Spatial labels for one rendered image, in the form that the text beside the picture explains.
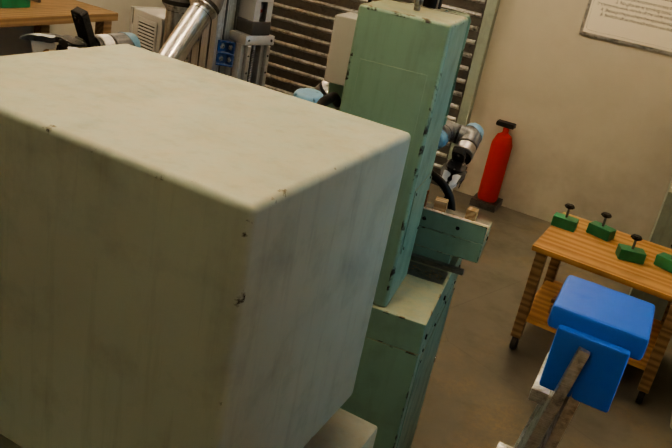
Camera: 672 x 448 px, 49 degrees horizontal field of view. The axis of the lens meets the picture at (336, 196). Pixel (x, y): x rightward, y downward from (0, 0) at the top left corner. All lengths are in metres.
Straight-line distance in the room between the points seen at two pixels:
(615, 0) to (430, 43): 3.32
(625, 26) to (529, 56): 0.61
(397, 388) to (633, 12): 3.42
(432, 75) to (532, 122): 3.44
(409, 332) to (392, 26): 0.75
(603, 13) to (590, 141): 0.80
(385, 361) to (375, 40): 0.81
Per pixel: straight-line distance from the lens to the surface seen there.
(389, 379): 1.97
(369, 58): 1.72
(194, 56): 2.71
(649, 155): 5.03
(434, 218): 2.15
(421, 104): 1.70
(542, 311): 3.54
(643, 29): 4.92
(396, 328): 1.89
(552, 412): 1.37
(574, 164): 5.10
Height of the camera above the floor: 1.71
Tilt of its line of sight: 21 degrees down
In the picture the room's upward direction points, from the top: 11 degrees clockwise
